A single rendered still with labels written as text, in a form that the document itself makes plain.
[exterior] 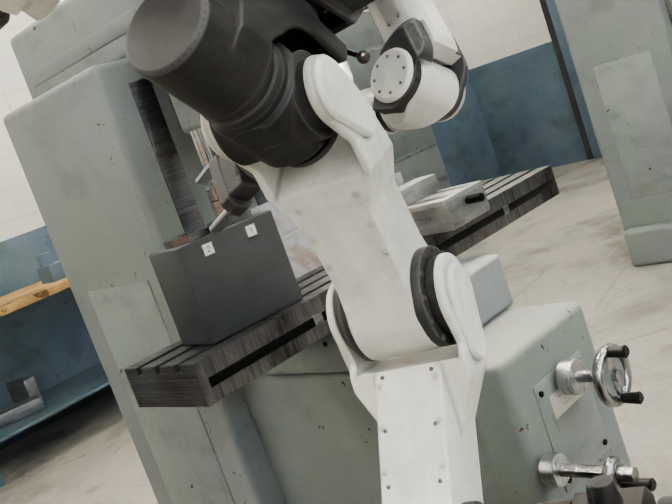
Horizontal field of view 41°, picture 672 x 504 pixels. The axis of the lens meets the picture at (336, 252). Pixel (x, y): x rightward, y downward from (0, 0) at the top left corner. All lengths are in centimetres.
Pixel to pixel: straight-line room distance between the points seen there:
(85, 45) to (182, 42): 141
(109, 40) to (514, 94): 743
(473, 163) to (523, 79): 97
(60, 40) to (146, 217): 56
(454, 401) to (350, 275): 22
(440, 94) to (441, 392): 42
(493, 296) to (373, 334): 73
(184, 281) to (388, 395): 53
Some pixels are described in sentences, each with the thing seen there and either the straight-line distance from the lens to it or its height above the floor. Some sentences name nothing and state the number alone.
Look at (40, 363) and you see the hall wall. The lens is 618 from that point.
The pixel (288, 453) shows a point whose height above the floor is 55.
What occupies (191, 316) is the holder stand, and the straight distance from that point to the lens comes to 168.
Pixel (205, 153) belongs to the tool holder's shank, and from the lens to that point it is 174.
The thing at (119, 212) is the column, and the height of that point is 123.
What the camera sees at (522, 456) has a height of 57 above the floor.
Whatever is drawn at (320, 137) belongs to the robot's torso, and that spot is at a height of 126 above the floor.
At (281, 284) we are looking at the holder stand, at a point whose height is 101.
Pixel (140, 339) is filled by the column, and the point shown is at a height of 90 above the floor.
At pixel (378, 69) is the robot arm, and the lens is 129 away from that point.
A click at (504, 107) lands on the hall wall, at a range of 951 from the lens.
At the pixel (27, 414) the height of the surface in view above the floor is 24.
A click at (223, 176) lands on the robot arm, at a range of 157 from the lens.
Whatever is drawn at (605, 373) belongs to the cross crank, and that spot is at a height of 67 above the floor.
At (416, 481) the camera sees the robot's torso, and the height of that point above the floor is 79.
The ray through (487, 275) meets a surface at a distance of 193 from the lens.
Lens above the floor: 129
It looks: 9 degrees down
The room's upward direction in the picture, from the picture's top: 20 degrees counter-clockwise
